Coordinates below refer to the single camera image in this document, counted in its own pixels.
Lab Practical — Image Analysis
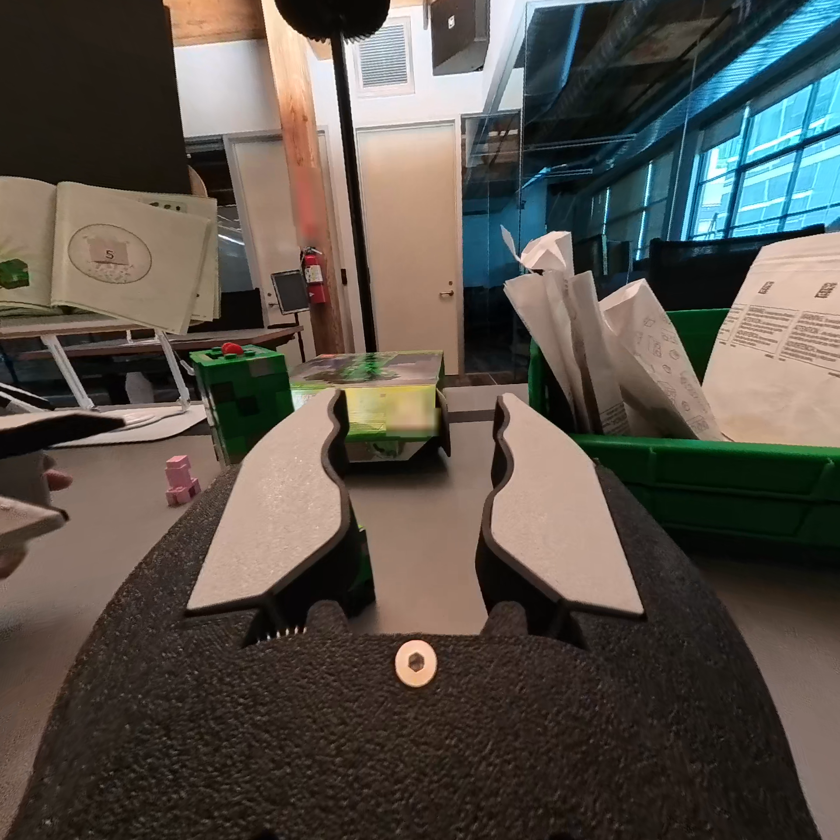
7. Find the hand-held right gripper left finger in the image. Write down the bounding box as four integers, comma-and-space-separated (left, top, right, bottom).
185, 387, 362, 632

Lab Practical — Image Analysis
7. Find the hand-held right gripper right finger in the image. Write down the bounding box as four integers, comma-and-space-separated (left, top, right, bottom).
474, 392, 647, 632

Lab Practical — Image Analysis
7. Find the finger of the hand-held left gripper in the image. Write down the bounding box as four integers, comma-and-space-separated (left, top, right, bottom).
0, 495, 71, 557
0, 384, 127, 462

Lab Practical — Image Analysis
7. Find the green lego body block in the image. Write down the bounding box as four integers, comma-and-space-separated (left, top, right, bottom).
190, 341, 294, 466

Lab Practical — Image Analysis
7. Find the pink lego pig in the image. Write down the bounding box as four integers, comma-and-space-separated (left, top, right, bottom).
164, 455, 201, 506

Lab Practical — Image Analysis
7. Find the green lego box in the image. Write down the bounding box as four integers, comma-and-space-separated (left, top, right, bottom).
289, 351, 452, 463

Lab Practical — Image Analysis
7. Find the lego instruction booklet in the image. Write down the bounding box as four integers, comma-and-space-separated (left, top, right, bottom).
0, 176, 221, 336

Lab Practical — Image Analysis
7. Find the person's left hand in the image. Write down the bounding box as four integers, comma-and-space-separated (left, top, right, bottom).
0, 470, 73, 580

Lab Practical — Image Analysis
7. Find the white book stand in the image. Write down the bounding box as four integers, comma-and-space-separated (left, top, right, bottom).
39, 328, 207, 448

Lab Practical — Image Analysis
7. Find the green plastic bin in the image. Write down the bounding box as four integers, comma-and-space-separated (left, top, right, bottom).
528, 308, 840, 547

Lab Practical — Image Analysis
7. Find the narrow white paper bag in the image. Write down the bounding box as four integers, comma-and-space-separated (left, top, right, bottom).
564, 269, 615, 434

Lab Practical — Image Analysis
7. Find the long wooden desk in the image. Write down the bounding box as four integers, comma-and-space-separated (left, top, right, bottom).
0, 322, 306, 368

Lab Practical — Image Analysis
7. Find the white paper bag with icons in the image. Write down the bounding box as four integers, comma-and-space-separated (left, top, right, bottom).
597, 279, 726, 442

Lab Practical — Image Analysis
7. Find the crumpled white paper bag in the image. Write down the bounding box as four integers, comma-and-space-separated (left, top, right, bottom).
502, 225, 595, 434

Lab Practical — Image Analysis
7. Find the red fire extinguisher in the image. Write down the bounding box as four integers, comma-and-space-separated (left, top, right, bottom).
300, 246, 328, 306

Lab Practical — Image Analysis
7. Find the black mesh office chair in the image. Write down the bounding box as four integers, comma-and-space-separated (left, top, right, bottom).
646, 223, 826, 312

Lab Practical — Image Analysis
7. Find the large printed white paper bag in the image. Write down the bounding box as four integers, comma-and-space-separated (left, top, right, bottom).
699, 233, 840, 448

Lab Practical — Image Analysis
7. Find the frosted glass door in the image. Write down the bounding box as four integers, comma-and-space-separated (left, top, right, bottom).
223, 130, 329, 329

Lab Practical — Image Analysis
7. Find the black floor lamp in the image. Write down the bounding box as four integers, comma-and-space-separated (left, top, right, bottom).
274, 0, 392, 355

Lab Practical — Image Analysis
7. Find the large window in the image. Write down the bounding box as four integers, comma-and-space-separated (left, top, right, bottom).
682, 62, 840, 245

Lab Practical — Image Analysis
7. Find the wall tablet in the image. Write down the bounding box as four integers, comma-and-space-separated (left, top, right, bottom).
271, 269, 311, 315

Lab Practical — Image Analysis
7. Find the white door with handle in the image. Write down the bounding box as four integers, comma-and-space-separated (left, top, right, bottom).
354, 120, 464, 375

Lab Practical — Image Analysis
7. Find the black wall panel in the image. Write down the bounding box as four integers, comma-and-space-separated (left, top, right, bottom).
0, 0, 193, 195

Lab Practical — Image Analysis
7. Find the wooden post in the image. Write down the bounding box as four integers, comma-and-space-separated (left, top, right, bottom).
261, 0, 347, 355

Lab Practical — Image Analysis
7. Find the white wall vent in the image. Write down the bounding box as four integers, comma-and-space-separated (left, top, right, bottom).
353, 16, 416, 97

